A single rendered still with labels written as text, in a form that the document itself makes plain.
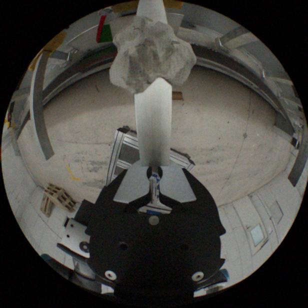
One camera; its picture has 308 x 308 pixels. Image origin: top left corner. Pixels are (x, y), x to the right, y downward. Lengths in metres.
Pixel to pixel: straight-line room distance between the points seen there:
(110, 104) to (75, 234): 1.02
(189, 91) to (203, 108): 0.23
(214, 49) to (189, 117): 0.79
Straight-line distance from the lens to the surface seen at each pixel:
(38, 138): 0.25
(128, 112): 0.98
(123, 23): 0.27
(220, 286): 0.63
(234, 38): 0.33
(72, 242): 0.31
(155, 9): 0.15
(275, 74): 0.52
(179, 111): 0.97
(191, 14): 0.53
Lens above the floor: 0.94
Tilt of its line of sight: 61 degrees down
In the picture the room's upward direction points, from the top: 180 degrees clockwise
